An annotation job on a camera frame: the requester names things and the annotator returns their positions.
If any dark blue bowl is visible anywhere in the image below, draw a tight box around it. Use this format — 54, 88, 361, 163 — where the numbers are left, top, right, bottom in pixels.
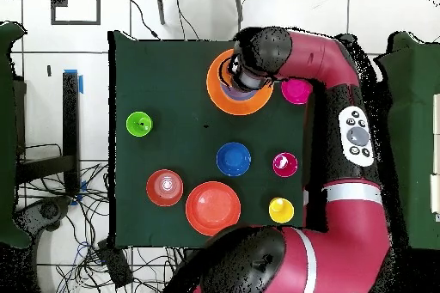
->
216, 141, 252, 178

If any light blue bowl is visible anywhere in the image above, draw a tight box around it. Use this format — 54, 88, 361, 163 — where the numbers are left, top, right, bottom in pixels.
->
219, 82, 259, 102

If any orange cup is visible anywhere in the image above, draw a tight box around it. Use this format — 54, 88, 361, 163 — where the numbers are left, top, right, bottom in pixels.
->
218, 60, 236, 89

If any large orange bowl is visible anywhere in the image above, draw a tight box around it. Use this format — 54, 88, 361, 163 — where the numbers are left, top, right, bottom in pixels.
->
205, 48, 274, 116

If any large red-orange bowl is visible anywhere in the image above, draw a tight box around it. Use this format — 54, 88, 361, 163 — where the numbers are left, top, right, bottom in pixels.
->
185, 180, 242, 237

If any pink-red cup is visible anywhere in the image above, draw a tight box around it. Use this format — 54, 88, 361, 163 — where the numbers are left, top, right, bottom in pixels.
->
272, 151, 299, 178

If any small red-orange bowl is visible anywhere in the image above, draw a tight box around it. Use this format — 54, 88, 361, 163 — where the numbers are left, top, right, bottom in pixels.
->
145, 168, 185, 208

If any green cup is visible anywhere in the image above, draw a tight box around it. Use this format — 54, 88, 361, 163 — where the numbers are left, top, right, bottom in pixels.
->
125, 111, 154, 137

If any yellow cup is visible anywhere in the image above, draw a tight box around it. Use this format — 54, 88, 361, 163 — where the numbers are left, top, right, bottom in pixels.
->
268, 197, 296, 224

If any pink-red bowl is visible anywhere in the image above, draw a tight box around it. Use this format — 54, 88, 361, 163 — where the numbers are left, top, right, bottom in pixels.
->
280, 78, 313, 106

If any dark green tablecloth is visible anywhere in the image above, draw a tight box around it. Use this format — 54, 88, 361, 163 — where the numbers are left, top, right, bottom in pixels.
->
107, 29, 358, 250

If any blue tape piece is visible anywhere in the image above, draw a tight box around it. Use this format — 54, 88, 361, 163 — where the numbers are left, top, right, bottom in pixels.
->
63, 68, 84, 95

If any black power strip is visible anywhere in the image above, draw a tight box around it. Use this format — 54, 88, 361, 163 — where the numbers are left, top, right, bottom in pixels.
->
96, 238, 134, 289

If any neighbouring green cloth table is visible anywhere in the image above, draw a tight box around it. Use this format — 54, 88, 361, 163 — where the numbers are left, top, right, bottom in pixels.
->
374, 30, 440, 253
0, 21, 34, 249

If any white panel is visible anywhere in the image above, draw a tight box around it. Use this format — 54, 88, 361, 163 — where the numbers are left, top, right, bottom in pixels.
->
429, 93, 440, 215

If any black cable with plug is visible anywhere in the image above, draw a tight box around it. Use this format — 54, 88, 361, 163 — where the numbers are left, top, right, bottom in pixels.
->
124, 0, 161, 40

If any tangle of cables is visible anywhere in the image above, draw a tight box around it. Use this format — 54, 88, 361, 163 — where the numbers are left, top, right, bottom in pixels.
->
16, 162, 188, 293

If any camera tripod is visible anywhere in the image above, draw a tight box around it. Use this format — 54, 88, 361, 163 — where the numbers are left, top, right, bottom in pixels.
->
153, 0, 249, 26

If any black metal frame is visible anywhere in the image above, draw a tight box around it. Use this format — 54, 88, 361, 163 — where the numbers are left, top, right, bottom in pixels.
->
15, 70, 81, 196

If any dark grey pedestal base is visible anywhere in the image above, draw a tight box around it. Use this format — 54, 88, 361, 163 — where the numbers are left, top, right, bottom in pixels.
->
15, 196, 73, 234

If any black square frame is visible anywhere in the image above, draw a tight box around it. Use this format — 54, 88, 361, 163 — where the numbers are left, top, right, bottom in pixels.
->
50, 0, 101, 26

